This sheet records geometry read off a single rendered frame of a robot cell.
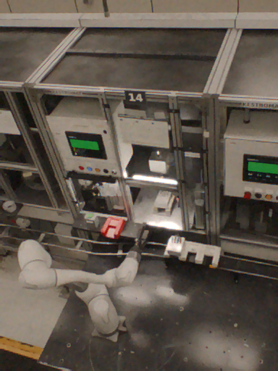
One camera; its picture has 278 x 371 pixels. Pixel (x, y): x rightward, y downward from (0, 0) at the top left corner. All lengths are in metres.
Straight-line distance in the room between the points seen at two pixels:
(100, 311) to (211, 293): 0.78
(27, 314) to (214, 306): 1.79
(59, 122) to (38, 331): 1.95
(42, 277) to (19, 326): 1.69
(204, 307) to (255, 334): 0.36
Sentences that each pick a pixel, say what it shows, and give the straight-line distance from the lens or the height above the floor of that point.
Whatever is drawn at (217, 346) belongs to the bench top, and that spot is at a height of 0.68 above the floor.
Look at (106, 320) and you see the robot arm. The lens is 2.70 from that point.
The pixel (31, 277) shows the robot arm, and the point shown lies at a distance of 2.29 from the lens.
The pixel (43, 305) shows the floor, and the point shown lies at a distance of 3.97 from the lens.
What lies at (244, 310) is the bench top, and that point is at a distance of 2.90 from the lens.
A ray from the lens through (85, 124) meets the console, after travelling 2.55.
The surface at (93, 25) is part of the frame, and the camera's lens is 3.15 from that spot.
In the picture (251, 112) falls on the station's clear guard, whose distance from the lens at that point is 2.22.
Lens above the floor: 3.22
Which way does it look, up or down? 44 degrees down
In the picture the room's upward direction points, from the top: 11 degrees counter-clockwise
